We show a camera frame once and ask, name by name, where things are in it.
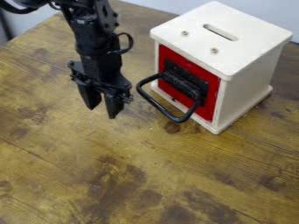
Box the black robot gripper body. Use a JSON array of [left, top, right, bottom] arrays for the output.
[[68, 52, 133, 101]]

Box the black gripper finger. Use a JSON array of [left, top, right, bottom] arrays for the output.
[[77, 83, 101, 110], [104, 94, 124, 119]]

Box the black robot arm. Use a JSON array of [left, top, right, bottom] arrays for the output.
[[0, 0, 135, 118]]

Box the white wooden box cabinet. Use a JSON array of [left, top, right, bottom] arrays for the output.
[[151, 1, 292, 134]]

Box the red drawer with black handle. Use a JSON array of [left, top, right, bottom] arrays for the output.
[[136, 44, 220, 123]]

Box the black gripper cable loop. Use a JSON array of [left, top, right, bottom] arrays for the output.
[[107, 31, 136, 56]]

